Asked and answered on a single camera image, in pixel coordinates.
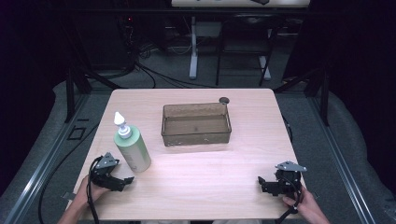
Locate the white desk top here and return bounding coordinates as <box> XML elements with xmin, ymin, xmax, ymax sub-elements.
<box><xmin>171</xmin><ymin>0</ymin><xmax>312</xmax><ymax>8</ymax></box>

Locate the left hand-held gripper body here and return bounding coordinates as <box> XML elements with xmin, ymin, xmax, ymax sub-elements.
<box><xmin>90</xmin><ymin>151</ymin><xmax>121</xmax><ymax>189</ymax></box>

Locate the grey box under desk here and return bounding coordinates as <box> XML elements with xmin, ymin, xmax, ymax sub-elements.
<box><xmin>195</xmin><ymin>21</ymin><xmax>222</xmax><ymax>39</ymax></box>

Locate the black floor cable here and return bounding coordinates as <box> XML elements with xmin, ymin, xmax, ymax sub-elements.
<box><xmin>37</xmin><ymin>123</ymin><xmax>101</xmax><ymax>224</ymax></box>

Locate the green pump bottle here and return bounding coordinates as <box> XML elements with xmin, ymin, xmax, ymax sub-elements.
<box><xmin>113</xmin><ymin>111</ymin><xmax>152</xmax><ymax>174</ymax></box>

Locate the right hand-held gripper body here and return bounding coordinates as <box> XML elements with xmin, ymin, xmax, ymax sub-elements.
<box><xmin>274</xmin><ymin>160</ymin><xmax>308</xmax><ymax>200</ymax></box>

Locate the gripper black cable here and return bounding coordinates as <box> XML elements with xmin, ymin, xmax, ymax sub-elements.
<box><xmin>275</xmin><ymin>174</ymin><xmax>304</xmax><ymax>224</ymax></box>
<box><xmin>86</xmin><ymin>156</ymin><xmax>105</xmax><ymax>224</ymax></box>

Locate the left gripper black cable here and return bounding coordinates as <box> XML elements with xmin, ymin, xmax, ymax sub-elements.
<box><xmin>86</xmin><ymin>156</ymin><xmax>105</xmax><ymax>224</ymax></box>

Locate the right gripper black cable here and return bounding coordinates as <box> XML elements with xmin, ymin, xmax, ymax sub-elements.
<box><xmin>275</xmin><ymin>174</ymin><xmax>304</xmax><ymax>224</ymax></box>

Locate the black metal chair frame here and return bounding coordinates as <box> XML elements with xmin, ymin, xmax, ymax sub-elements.
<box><xmin>215</xmin><ymin>12</ymin><xmax>283</xmax><ymax>88</ymax></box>

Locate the bundle of floor cables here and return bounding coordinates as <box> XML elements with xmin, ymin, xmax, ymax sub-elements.
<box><xmin>132</xmin><ymin>40</ymin><xmax>219</xmax><ymax>90</ymax></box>

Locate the white desk leg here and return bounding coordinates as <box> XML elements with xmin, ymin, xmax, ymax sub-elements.
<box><xmin>258</xmin><ymin>55</ymin><xmax>273</xmax><ymax>79</ymax></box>
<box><xmin>189</xmin><ymin>15</ymin><xmax>199</xmax><ymax>80</ymax></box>

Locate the person's right hand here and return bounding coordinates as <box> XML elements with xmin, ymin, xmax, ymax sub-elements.
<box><xmin>282</xmin><ymin>186</ymin><xmax>316</xmax><ymax>219</ymax></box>

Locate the black metal frame stand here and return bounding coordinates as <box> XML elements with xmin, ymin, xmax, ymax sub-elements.
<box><xmin>64</xmin><ymin>63</ymin><xmax>123</xmax><ymax>124</ymax></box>
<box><xmin>274</xmin><ymin>63</ymin><xmax>331</xmax><ymax>127</ymax></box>

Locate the aluminium floor rail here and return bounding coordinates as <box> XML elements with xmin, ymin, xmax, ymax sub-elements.
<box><xmin>2</xmin><ymin>92</ymin><xmax>92</xmax><ymax>224</ymax></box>
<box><xmin>307</xmin><ymin>92</ymin><xmax>377</xmax><ymax>224</ymax></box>

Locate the person's left hand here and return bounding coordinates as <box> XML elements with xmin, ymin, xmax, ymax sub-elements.
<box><xmin>74</xmin><ymin>175</ymin><xmax>110</xmax><ymax>209</ymax></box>

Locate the brown transparent plastic bin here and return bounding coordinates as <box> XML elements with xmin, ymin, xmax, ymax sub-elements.
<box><xmin>161</xmin><ymin>102</ymin><xmax>233</xmax><ymax>147</ymax></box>

